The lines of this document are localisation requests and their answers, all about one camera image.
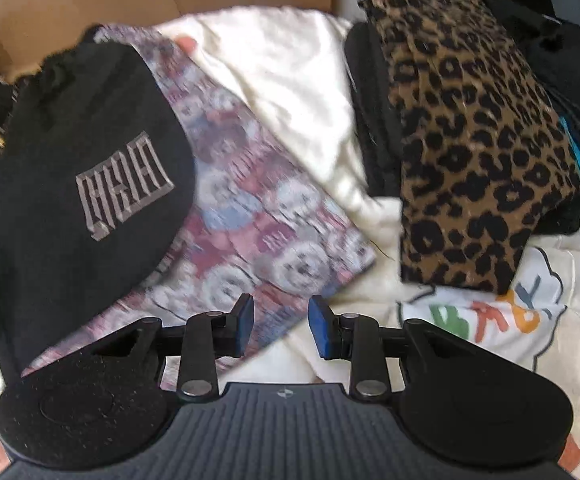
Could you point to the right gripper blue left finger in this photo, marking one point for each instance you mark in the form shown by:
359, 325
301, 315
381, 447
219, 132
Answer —
207, 337

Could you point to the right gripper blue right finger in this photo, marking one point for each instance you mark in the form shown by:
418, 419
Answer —
354, 338

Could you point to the black shorts with bear lining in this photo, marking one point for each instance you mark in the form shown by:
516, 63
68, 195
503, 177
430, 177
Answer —
131, 183

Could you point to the leopard print folded garment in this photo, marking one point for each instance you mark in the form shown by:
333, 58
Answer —
485, 162

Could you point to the black folded garment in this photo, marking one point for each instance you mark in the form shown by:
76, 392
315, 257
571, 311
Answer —
378, 128

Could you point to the cream bear print bedsheet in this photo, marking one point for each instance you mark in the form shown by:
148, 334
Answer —
287, 65

